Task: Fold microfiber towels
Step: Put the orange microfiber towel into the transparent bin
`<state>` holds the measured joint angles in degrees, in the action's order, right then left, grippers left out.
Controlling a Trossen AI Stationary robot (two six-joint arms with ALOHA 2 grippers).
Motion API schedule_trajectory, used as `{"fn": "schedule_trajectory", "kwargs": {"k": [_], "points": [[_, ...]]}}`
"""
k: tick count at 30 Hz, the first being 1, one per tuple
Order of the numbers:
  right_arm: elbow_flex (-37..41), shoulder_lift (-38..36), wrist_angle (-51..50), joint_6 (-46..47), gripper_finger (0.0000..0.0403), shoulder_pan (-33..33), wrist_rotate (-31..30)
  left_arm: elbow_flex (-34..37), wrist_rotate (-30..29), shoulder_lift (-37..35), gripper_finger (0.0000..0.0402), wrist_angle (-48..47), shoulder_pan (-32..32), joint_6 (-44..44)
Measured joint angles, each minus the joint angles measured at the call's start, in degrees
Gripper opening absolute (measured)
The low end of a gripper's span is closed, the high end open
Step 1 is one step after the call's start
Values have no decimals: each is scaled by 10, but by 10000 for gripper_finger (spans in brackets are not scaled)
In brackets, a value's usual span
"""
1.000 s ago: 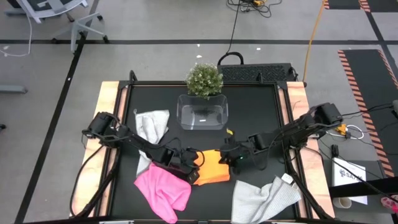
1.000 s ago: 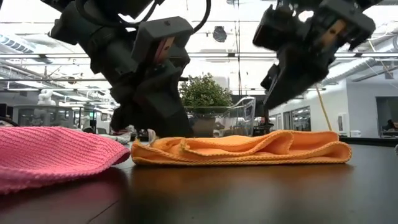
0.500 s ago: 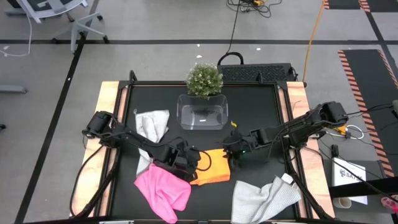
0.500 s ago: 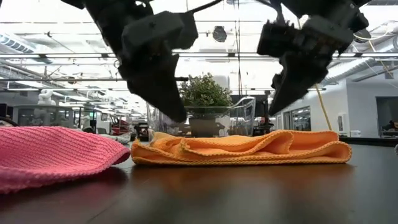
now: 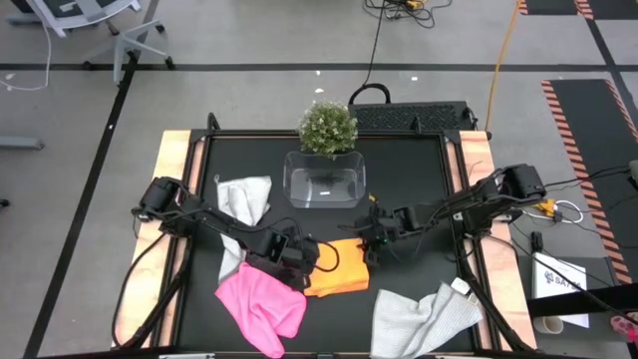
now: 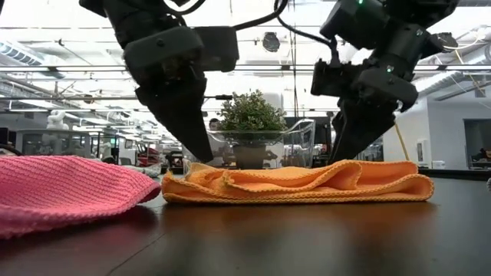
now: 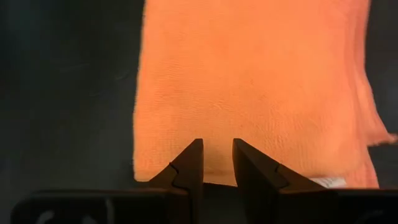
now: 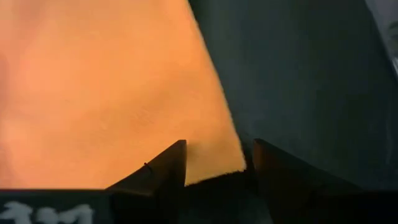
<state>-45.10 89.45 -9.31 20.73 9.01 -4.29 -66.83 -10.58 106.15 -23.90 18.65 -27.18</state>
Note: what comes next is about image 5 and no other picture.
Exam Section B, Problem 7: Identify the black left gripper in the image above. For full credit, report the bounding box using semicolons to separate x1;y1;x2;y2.
280;235;322;293

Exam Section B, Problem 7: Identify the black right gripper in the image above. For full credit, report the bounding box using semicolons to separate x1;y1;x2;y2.
354;205;401;270

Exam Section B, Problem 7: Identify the orange microfiber towel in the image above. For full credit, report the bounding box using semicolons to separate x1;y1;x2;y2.
302;237;372;299

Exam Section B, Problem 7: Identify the pink microfiber towel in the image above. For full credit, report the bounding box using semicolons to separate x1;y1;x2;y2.
213;261;309;359

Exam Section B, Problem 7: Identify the grey waffle towel with tag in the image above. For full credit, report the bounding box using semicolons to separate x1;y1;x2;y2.
369;276;484;359

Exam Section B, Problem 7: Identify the clear plastic bin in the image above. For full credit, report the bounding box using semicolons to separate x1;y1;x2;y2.
281;150;368;210

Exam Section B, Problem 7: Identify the artificial green potted plant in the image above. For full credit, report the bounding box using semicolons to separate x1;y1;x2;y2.
297;99;360;162

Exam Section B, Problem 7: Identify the black perforated computer case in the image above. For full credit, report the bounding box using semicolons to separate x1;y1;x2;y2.
348;101;475;134

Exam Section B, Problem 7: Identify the wooden table side board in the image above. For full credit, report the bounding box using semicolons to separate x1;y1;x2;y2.
113;130;193;348
458;130;538;350

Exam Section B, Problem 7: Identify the beige tape roll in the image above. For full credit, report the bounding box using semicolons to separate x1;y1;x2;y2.
532;314;565;336

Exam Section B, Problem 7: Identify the white printed booklet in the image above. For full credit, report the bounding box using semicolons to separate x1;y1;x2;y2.
530;251;590;329

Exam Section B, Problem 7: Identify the black bar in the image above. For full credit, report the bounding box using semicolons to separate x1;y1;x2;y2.
526;282;638;319

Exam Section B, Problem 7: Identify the large orange striped floor mat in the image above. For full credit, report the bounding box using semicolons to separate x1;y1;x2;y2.
541;78;638;285

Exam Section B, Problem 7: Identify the pink object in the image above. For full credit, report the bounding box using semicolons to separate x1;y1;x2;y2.
610;312;638;344

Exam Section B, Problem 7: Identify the grey office chair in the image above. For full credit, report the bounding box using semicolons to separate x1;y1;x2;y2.
7;0;175;84

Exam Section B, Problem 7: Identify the small orange striped floor mat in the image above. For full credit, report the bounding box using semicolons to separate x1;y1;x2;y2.
516;0;638;21

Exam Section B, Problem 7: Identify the grey desk foot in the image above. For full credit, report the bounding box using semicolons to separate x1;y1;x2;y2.
0;135;45;151

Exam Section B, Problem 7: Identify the black left camera cable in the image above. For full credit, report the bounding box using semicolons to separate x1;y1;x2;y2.
306;240;342;274

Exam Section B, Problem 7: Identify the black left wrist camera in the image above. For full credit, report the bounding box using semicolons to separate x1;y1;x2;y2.
256;227;292;264

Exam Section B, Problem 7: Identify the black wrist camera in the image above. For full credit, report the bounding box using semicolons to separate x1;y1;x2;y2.
256;227;292;264
392;203;421;234

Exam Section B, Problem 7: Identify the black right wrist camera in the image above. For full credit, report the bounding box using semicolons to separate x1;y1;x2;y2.
392;203;421;234

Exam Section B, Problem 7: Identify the black aluminium table frame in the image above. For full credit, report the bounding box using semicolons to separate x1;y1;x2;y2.
112;112;537;359

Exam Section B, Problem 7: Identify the black cable loop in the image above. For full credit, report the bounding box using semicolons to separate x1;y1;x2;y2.
347;82;393;107

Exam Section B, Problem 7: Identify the black hanging cable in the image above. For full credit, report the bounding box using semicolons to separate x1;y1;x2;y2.
363;0;386;89

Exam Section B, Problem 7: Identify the yellow hanging cable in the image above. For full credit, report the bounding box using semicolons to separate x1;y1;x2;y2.
484;0;522;133

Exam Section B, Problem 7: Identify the black floor cable bundle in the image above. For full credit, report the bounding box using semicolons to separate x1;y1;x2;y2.
362;0;454;30

